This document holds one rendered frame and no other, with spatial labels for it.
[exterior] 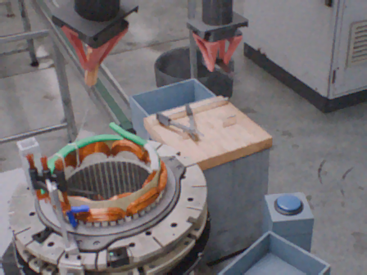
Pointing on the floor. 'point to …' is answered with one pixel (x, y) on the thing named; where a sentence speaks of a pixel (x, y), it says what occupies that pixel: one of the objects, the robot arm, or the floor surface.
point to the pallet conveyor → (109, 110)
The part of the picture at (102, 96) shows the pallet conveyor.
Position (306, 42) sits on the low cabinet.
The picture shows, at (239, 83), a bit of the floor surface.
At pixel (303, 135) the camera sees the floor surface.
